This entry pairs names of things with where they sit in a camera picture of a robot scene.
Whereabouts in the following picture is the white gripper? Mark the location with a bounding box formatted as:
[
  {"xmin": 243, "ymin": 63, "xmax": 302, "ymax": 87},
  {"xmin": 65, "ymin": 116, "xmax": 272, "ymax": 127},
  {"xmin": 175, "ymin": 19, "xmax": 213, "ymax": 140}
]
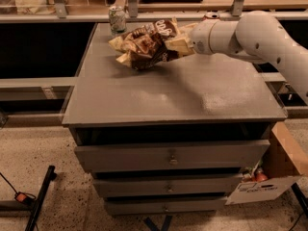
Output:
[{"xmin": 165, "ymin": 19, "xmax": 218, "ymax": 55}]

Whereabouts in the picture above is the brown sea salt chip bag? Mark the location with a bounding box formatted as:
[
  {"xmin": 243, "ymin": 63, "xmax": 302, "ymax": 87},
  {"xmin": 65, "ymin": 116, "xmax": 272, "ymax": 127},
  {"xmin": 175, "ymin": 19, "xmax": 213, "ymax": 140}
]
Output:
[{"xmin": 109, "ymin": 18, "xmax": 193, "ymax": 70}]

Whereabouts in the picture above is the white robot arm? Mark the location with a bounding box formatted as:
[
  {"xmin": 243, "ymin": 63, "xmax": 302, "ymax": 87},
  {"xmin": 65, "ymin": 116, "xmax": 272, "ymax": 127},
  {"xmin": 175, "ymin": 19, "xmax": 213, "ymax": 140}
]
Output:
[{"xmin": 166, "ymin": 11, "xmax": 308, "ymax": 103}]

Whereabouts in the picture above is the red cola can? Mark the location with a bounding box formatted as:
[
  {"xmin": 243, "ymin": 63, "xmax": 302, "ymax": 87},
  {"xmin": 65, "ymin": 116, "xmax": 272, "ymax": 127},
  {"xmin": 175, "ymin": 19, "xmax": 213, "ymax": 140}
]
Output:
[{"xmin": 202, "ymin": 12, "xmax": 219, "ymax": 20}]

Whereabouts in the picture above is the green 7up can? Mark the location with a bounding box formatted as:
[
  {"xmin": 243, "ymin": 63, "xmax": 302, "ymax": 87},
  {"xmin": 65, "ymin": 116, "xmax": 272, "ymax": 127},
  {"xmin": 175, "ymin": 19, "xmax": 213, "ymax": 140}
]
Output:
[{"xmin": 109, "ymin": 5, "xmax": 126, "ymax": 35}]

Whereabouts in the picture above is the grey drawer cabinet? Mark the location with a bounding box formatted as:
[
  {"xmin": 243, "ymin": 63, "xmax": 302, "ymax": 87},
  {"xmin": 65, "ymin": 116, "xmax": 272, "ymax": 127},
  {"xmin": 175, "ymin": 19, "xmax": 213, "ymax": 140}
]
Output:
[{"xmin": 63, "ymin": 23, "xmax": 286, "ymax": 205}]

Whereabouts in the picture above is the top grey drawer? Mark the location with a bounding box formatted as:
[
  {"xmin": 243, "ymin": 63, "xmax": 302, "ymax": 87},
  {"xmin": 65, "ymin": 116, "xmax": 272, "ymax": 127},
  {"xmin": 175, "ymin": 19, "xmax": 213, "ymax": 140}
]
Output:
[{"xmin": 74, "ymin": 140, "xmax": 270, "ymax": 172}]

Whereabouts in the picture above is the grey drawer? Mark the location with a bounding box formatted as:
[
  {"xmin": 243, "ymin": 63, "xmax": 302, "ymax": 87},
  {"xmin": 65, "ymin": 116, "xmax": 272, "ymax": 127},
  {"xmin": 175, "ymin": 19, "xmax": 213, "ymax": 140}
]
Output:
[
  {"xmin": 74, "ymin": 140, "xmax": 270, "ymax": 172},
  {"xmin": 105, "ymin": 196, "xmax": 227, "ymax": 216},
  {"xmin": 93, "ymin": 173, "xmax": 242, "ymax": 197}
]

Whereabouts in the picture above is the grey metal railing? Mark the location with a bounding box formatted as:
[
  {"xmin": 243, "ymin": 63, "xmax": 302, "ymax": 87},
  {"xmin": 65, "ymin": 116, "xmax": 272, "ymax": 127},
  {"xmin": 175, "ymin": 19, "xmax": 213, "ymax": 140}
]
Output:
[{"xmin": 0, "ymin": 0, "xmax": 308, "ymax": 24}]

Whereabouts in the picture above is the middle grey drawer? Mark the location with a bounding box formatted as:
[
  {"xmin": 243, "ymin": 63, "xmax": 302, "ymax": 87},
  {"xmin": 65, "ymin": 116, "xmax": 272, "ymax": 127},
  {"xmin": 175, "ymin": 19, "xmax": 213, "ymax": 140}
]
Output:
[{"xmin": 93, "ymin": 173, "xmax": 242, "ymax": 197}]

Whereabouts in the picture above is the red bottle in box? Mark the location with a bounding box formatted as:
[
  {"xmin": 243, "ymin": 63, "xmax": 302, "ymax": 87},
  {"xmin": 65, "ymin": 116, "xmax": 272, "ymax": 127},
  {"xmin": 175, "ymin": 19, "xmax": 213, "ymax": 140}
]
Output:
[{"xmin": 255, "ymin": 167, "xmax": 268, "ymax": 182}]

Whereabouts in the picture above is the cardboard box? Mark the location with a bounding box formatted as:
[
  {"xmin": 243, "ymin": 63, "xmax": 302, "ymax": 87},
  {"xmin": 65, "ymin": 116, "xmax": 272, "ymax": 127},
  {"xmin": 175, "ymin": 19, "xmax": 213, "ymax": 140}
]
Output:
[{"xmin": 227, "ymin": 122, "xmax": 308, "ymax": 205}]

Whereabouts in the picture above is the bottom grey drawer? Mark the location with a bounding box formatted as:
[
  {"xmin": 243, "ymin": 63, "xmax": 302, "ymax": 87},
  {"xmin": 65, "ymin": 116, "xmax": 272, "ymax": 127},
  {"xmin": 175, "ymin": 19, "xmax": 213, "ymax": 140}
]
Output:
[{"xmin": 105, "ymin": 196, "xmax": 227, "ymax": 216}]

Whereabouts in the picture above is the black stand leg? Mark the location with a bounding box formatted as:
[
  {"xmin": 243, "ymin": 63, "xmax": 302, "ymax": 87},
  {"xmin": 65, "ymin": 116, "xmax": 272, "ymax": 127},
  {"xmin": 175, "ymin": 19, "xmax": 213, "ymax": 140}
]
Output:
[{"xmin": 25, "ymin": 166, "xmax": 57, "ymax": 231}]

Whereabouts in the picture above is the orange cable connector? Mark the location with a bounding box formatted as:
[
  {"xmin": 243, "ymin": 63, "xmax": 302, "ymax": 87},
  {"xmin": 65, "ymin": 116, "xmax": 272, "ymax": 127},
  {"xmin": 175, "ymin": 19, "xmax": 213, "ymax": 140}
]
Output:
[{"xmin": 14, "ymin": 192, "xmax": 35, "ymax": 206}]

